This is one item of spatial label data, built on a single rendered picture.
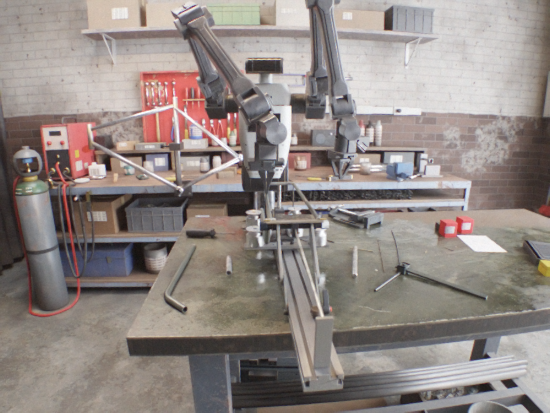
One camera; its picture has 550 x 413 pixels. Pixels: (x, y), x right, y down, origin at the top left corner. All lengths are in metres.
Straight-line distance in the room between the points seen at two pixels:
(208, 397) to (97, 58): 2.94
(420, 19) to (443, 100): 0.81
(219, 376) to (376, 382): 0.88
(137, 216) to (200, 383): 1.85
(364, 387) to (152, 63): 2.80
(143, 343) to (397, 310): 0.51
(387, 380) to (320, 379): 1.04
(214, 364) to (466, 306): 0.56
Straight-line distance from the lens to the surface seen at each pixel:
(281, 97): 1.57
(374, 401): 1.76
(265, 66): 1.51
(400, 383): 1.58
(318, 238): 0.94
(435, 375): 1.67
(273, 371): 1.67
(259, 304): 0.76
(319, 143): 2.99
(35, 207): 2.52
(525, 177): 4.26
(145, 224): 2.55
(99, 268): 2.81
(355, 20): 3.01
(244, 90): 0.95
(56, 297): 2.74
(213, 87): 1.46
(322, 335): 0.52
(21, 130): 3.68
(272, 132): 0.87
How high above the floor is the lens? 1.27
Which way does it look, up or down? 15 degrees down
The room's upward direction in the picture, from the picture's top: straight up
